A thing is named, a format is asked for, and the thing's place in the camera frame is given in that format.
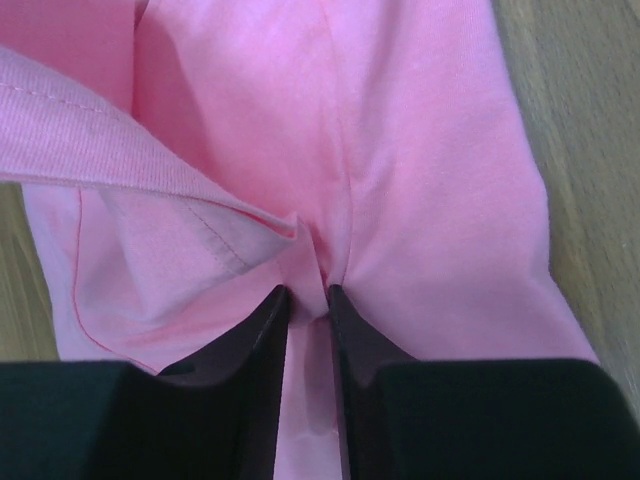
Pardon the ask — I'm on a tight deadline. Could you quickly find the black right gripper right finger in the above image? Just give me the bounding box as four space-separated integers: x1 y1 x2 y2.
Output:
329 285 639 479

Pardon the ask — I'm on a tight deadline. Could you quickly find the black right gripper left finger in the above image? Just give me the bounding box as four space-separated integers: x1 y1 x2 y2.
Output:
1 286 290 479

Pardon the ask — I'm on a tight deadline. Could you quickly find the pink t-shirt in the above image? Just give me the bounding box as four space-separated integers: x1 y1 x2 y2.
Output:
1 1 595 479

